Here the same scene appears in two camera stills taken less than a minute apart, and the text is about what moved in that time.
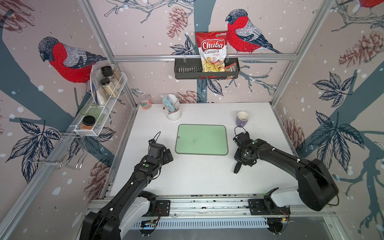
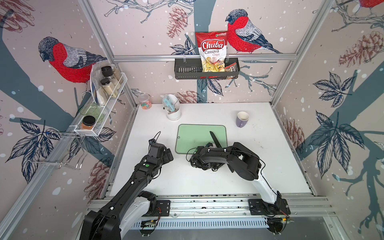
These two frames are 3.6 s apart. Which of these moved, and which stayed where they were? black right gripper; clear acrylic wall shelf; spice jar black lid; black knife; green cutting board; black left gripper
Moved: black right gripper; black knife
Stayed: black left gripper; green cutting board; spice jar black lid; clear acrylic wall shelf
